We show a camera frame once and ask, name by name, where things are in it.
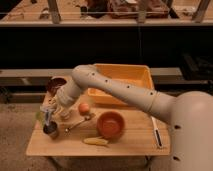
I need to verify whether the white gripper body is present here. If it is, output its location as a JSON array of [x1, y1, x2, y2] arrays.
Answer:
[[40, 98, 71, 116]]

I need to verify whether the blue grey towel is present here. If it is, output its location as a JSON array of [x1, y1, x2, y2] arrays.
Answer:
[[45, 109, 52, 126]]

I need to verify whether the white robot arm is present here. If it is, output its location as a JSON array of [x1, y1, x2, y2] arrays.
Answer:
[[40, 65, 213, 171]]

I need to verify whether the white small cup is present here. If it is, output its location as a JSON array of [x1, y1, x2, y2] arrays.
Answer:
[[60, 110, 71, 121]]

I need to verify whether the green plastic cup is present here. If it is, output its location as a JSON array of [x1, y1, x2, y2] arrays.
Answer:
[[36, 111, 44, 125]]

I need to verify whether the small metal cup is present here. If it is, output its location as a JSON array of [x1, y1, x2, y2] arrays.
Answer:
[[43, 121, 59, 139]]

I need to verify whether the orange fruit toy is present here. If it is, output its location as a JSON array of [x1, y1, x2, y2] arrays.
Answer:
[[78, 103, 90, 116]]

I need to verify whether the metal spoon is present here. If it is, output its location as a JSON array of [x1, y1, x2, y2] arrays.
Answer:
[[65, 115, 92, 133]]

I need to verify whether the dark red bowl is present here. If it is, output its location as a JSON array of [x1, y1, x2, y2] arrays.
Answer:
[[46, 78, 66, 96]]

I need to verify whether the wooden folding table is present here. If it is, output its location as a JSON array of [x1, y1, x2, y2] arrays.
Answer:
[[26, 95, 170, 157]]

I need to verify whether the orange bowl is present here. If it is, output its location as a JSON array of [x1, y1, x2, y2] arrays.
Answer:
[[97, 111, 125, 139]]

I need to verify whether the yellow plastic bin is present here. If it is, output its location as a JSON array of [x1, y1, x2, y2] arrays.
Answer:
[[87, 63, 154, 106]]

